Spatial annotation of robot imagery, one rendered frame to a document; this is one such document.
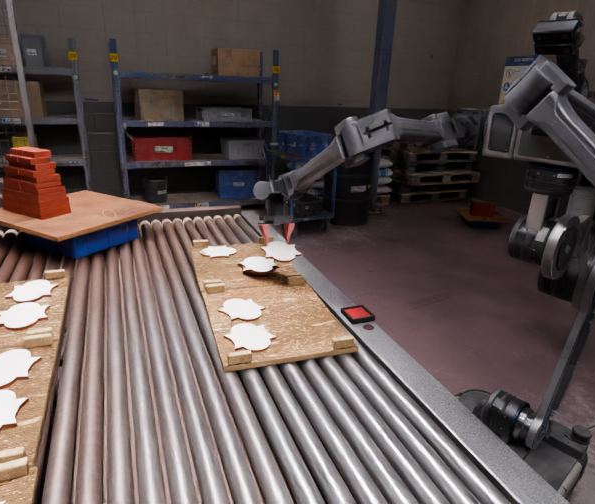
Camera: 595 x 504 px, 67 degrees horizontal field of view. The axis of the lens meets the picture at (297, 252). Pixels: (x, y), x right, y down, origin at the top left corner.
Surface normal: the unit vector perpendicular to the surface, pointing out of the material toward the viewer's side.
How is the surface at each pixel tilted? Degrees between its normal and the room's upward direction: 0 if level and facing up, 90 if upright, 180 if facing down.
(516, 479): 0
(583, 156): 87
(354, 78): 90
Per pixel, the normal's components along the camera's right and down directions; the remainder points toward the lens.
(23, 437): 0.04, -0.93
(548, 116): -0.77, 0.15
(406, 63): 0.38, 0.34
